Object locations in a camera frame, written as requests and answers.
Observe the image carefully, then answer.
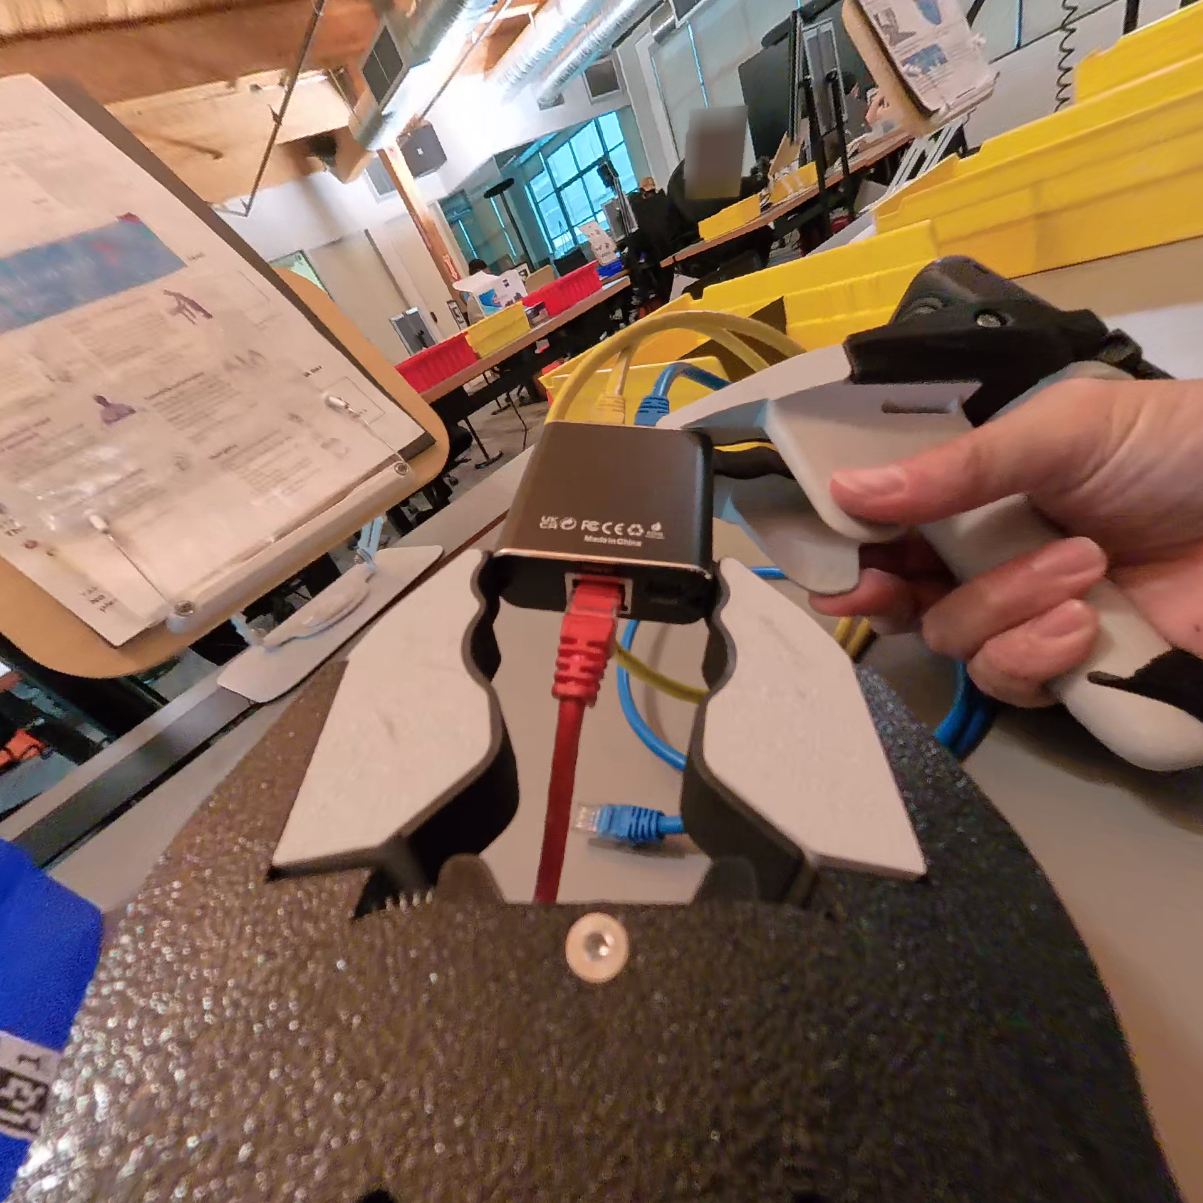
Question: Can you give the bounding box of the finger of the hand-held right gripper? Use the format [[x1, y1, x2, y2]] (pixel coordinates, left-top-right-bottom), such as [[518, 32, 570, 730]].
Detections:
[[657, 346, 981, 512], [713, 470, 863, 597]]

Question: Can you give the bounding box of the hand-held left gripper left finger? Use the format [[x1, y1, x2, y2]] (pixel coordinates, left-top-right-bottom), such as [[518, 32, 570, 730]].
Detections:
[[269, 549, 520, 888]]

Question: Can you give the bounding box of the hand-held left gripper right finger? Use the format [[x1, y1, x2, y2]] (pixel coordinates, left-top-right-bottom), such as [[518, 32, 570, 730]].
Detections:
[[680, 558, 929, 902]]

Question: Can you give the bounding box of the blue network cable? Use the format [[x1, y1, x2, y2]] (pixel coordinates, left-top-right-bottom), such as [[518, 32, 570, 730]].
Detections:
[[572, 360, 998, 848]]

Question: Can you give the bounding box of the yellow network cable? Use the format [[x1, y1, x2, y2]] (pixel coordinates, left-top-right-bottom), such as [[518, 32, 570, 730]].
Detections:
[[543, 310, 861, 705]]

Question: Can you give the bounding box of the black network adapter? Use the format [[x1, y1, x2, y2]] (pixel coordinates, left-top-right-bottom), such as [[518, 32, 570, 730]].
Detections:
[[489, 420, 715, 624]]

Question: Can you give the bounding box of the red network cable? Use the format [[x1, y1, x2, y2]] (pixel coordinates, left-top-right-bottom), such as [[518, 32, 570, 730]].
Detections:
[[531, 572, 628, 906]]

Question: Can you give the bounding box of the blue plastic bin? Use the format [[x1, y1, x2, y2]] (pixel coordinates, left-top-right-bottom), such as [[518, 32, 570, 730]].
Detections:
[[0, 838, 105, 1179]]

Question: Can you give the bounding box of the grey desk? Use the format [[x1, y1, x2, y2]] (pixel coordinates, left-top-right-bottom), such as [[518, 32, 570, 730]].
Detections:
[[51, 238, 1203, 1203]]

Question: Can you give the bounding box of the person's right hand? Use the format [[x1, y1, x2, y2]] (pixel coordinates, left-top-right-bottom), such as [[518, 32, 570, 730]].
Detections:
[[813, 375, 1203, 707]]

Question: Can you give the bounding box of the red plastic bin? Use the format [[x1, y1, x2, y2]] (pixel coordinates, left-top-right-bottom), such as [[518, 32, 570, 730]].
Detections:
[[520, 262, 603, 312], [395, 333, 476, 391]]

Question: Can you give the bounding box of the wooden document stand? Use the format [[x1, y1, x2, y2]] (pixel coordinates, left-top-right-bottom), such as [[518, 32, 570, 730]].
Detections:
[[840, 0, 998, 129], [0, 75, 450, 705]]

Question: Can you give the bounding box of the black monitor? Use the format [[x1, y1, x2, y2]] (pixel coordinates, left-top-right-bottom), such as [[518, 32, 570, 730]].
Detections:
[[738, 42, 799, 161]]

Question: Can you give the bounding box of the printed instruction sheet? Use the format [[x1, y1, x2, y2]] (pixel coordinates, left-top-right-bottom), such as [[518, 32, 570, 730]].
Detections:
[[0, 75, 429, 649]]

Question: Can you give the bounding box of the ceiling air vent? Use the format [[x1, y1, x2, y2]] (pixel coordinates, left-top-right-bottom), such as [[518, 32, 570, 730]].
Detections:
[[352, 19, 414, 109]]

